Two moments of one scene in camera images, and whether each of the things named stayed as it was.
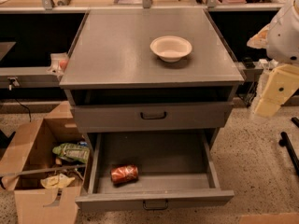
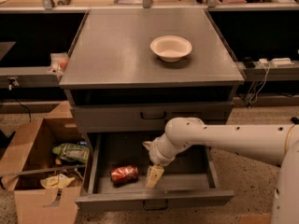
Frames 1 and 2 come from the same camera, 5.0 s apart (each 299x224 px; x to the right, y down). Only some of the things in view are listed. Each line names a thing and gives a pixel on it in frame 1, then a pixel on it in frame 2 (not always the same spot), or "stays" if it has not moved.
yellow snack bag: x=59 y=181 stays
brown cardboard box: x=44 y=164 stays
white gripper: x=285 y=36 to x=154 y=155
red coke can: x=124 y=174 stays
